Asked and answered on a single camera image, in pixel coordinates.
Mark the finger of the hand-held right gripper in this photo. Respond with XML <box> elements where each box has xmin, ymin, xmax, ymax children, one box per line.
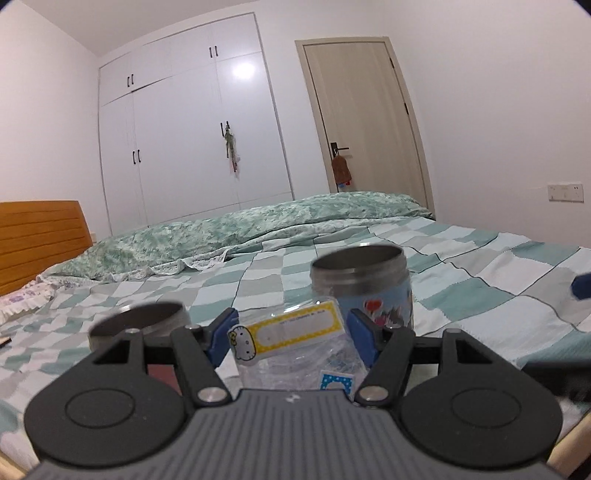
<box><xmin>523</xmin><ymin>362</ymin><xmax>591</xmax><ymax>403</ymax></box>
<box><xmin>570</xmin><ymin>272</ymin><xmax>591</xmax><ymax>302</ymax></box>

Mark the checked green bed sheet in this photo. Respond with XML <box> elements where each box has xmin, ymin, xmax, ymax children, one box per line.
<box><xmin>0</xmin><ymin>216</ymin><xmax>591</xmax><ymax>472</ymax></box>

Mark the brown hanging bag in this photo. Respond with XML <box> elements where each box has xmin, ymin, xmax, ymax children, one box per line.
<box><xmin>331</xmin><ymin>154</ymin><xmax>353</xmax><ymax>190</ymax></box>

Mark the blue steel cup heart print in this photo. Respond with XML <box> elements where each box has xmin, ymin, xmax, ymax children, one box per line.
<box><xmin>309</xmin><ymin>244</ymin><xmax>414</xmax><ymax>331</ymax></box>

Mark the wooden bed headboard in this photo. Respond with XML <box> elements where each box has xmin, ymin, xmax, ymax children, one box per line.
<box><xmin>0</xmin><ymin>200</ymin><xmax>93</xmax><ymax>296</ymax></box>

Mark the white wall socket panel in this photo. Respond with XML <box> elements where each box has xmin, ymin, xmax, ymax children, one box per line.
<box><xmin>547</xmin><ymin>183</ymin><xmax>586</xmax><ymax>203</ymax></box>

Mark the frilled floral pillow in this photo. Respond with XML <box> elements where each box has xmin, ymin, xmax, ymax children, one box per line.
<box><xmin>0</xmin><ymin>281</ymin><xmax>60</xmax><ymax>326</ymax></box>

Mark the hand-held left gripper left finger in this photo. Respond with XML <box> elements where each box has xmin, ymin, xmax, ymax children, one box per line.
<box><xmin>92</xmin><ymin>308</ymin><xmax>239</xmax><ymax>408</ymax></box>

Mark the beige wooden door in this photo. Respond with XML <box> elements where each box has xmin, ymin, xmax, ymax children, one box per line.
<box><xmin>295</xmin><ymin>39</ymin><xmax>436</xmax><ymax>219</ymax></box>

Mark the white wardrobe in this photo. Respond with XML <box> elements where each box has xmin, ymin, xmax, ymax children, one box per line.
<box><xmin>97</xmin><ymin>12</ymin><xmax>295</xmax><ymax>237</ymax></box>

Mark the green floral quilt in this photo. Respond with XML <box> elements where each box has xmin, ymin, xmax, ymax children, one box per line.
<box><xmin>39</xmin><ymin>191</ymin><xmax>435</xmax><ymax>285</ymax></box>

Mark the hanging wardrobe ornament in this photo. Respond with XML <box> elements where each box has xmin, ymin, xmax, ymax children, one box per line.
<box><xmin>221</xmin><ymin>120</ymin><xmax>242</xmax><ymax>179</ymax></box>

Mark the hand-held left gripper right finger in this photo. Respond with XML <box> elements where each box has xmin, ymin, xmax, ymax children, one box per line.
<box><xmin>346</xmin><ymin>308</ymin><xmax>502</xmax><ymax>408</ymax></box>

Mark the clear plastic cup with stickers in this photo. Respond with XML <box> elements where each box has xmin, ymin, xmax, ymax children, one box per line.
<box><xmin>228</xmin><ymin>299</ymin><xmax>371</xmax><ymax>403</ymax></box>

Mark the red steel cup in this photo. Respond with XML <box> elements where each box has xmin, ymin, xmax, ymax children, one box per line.
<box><xmin>88</xmin><ymin>302</ymin><xmax>192</xmax><ymax>394</ymax></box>

